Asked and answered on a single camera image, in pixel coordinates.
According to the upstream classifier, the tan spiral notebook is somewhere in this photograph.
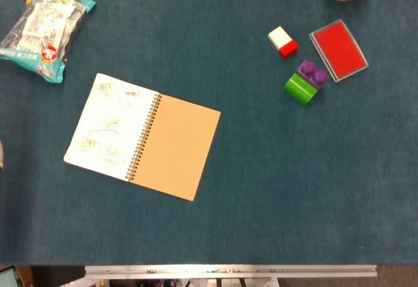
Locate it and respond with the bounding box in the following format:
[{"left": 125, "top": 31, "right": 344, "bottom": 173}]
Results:
[{"left": 63, "top": 73, "right": 222, "bottom": 202}]

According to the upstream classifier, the teal snack bag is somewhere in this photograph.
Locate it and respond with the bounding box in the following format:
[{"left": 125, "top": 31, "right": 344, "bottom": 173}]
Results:
[{"left": 0, "top": 0, "right": 97, "bottom": 84}]

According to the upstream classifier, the blue felt table cloth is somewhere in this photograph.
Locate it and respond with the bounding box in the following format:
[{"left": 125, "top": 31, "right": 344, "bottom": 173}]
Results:
[{"left": 0, "top": 0, "right": 418, "bottom": 265}]

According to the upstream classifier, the white and red block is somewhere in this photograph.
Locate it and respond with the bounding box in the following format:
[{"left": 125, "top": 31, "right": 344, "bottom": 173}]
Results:
[{"left": 267, "top": 25, "right": 300, "bottom": 60}]

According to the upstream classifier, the green rounded toy block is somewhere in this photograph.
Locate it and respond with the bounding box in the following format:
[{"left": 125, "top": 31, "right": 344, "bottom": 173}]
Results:
[{"left": 283, "top": 73, "right": 319, "bottom": 107}]

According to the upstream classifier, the purple studded toy brick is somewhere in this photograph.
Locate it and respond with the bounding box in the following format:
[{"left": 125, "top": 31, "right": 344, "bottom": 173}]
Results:
[{"left": 297, "top": 59, "right": 329, "bottom": 90}]

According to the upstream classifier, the red ink pad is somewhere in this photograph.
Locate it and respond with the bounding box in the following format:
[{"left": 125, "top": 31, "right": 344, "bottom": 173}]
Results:
[{"left": 308, "top": 19, "right": 369, "bottom": 83}]

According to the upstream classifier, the aluminium table edge rail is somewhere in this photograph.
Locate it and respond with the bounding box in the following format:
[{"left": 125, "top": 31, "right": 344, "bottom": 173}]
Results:
[{"left": 84, "top": 264, "right": 378, "bottom": 280}]

